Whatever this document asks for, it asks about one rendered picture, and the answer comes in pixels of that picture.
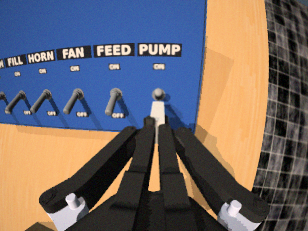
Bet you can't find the blue switch panel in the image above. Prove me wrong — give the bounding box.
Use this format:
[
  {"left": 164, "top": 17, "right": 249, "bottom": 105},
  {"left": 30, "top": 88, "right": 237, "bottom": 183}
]
[{"left": 0, "top": 0, "right": 207, "bottom": 134}]

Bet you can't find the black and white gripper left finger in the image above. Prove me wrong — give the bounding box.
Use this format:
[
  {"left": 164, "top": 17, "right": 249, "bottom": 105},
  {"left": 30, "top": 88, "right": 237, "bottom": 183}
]
[{"left": 39, "top": 102, "right": 158, "bottom": 231}]

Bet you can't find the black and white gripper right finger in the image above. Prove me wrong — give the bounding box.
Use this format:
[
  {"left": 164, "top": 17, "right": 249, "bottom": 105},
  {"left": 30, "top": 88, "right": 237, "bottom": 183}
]
[{"left": 157, "top": 102, "right": 270, "bottom": 231}]

